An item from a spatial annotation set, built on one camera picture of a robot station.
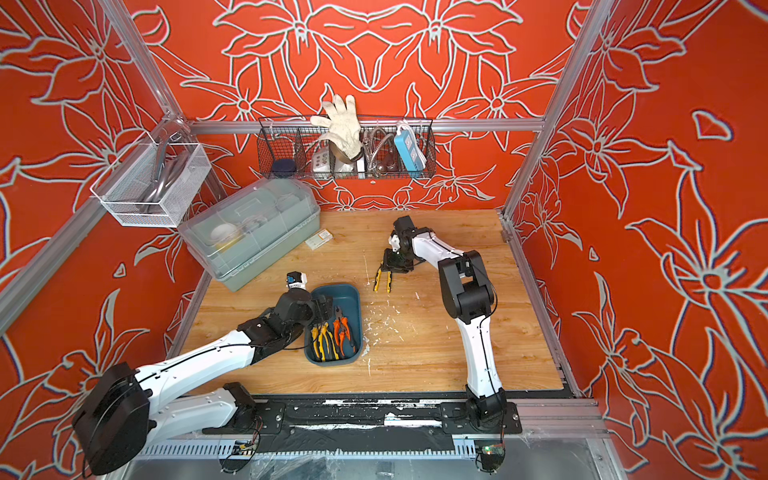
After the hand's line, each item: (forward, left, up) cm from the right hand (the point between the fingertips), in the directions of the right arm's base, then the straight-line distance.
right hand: (381, 267), depth 101 cm
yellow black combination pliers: (-4, +1, -1) cm, 4 cm away
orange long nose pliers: (-24, +12, 0) cm, 26 cm away
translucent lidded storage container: (+1, +44, +17) cm, 47 cm away
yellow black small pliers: (-24, +18, 0) cm, 30 cm away
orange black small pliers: (-23, +9, +1) cm, 25 cm away
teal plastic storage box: (-13, +10, +1) cm, 16 cm away
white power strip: (+20, +19, +28) cm, 39 cm away
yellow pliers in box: (-25, +16, 0) cm, 30 cm away
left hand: (-17, +16, +8) cm, 25 cm away
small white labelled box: (+13, +24, 0) cm, 27 cm away
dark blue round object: (+25, +34, +23) cm, 48 cm away
